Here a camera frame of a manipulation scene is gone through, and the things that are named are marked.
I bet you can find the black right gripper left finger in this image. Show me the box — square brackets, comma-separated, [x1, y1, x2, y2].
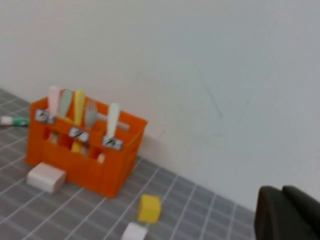
[253, 185, 316, 240]

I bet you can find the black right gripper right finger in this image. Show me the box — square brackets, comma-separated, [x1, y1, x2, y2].
[282, 185, 320, 240]

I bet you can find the grey plastic fork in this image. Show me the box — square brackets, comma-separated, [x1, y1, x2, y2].
[85, 99, 99, 131]

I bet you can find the mint green plastic spoon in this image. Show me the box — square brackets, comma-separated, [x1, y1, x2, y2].
[58, 89, 73, 118]

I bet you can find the orange plastic cutlery holder crate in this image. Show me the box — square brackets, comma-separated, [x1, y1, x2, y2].
[24, 96, 149, 199]

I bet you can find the yellow cube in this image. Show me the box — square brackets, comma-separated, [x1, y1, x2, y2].
[137, 194, 162, 223]

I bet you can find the white cube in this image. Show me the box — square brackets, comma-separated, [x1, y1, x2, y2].
[120, 222, 148, 240]

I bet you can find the paper label with knife character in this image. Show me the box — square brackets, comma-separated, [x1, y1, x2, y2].
[101, 135, 124, 152]

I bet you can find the grey checked table mat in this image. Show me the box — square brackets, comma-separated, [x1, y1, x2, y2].
[0, 87, 258, 240]

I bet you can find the paper label with fork character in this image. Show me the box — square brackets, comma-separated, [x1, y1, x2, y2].
[68, 126, 91, 142]

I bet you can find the white power adapter block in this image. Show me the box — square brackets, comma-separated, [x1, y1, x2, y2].
[26, 162, 67, 195]

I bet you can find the paper label with spoon character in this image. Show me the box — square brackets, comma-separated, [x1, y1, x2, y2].
[34, 109, 56, 125]

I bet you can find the white green glue stick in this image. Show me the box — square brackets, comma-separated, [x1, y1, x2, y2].
[0, 115, 31, 128]

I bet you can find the white cutlery handle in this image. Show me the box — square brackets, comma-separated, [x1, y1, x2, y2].
[96, 102, 122, 165]

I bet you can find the yellow cutlery handle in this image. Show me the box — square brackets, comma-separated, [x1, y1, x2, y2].
[71, 89, 86, 153]

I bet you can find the pale pink cutlery handle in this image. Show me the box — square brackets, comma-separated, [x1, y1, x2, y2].
[47, 85, 61, 145]

